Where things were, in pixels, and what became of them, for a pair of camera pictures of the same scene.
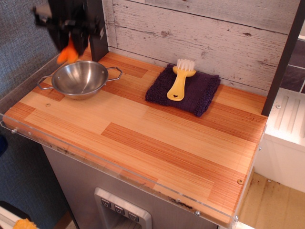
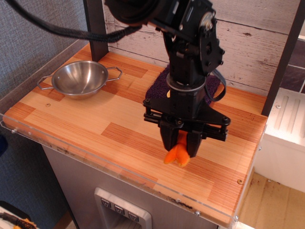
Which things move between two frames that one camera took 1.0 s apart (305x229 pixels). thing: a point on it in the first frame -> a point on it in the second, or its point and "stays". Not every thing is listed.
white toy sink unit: [281, 159] stays
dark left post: [98, 37] stays
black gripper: [65, 19] -> [186, 108]
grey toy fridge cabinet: [98, 200] stays
